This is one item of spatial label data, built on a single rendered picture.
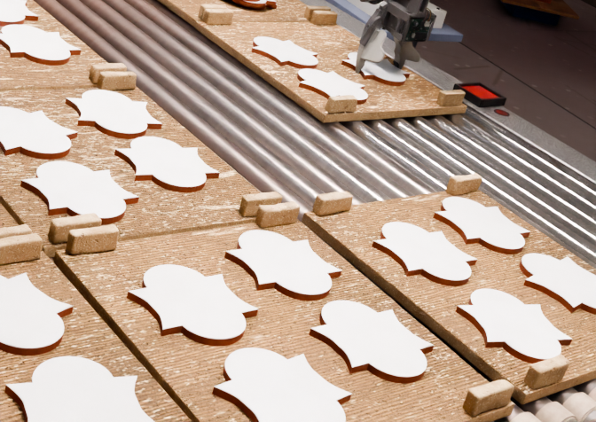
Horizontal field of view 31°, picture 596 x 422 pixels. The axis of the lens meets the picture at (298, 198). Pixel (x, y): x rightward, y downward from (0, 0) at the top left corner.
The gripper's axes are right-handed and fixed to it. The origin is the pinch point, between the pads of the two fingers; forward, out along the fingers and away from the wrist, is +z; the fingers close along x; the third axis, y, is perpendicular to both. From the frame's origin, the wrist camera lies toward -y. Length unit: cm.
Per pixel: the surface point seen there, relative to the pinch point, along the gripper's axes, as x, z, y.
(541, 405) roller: -47, 0, 85
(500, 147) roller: 6.4, 2.0, 28.9
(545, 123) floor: 261, 97, -134
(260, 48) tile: -21.3, 0.1, -9.2
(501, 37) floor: 339, 100, -236
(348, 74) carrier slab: -7.7, 0.8, 0.9
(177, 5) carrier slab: -24.9, 1.7, -32.7
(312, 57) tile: -12.2, 0.0, -4.9
